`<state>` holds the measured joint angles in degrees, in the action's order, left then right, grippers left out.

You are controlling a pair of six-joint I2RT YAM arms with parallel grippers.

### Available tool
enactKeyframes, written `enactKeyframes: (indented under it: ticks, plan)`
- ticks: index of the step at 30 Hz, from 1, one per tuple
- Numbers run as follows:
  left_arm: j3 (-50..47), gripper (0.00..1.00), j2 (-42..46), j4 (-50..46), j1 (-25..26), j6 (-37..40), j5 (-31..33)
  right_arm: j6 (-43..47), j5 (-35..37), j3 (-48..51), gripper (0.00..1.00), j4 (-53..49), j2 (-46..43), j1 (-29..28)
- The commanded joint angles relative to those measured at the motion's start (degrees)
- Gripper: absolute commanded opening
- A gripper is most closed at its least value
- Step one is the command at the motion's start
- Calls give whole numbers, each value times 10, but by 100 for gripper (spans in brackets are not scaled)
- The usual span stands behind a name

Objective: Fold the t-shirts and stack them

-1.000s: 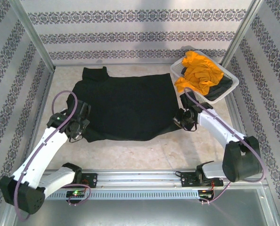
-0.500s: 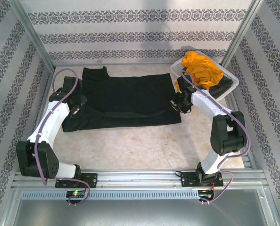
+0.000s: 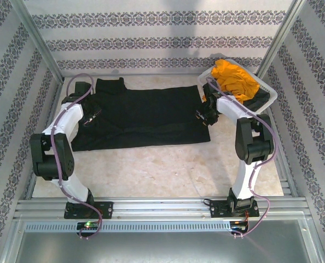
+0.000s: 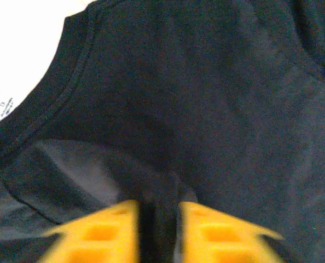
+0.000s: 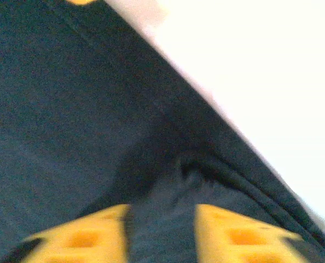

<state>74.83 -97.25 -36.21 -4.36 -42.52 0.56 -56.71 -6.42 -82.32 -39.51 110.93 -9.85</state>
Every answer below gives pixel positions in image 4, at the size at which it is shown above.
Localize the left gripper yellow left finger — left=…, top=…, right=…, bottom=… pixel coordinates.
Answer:
left=42, top=200, right=141, bottom=263

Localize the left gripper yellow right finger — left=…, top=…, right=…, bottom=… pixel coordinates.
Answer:
left=178, top=201, right=286, bottom=263

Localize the black t-shirt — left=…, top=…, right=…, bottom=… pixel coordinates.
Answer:
left=0, top=0, right=325, bottom=263

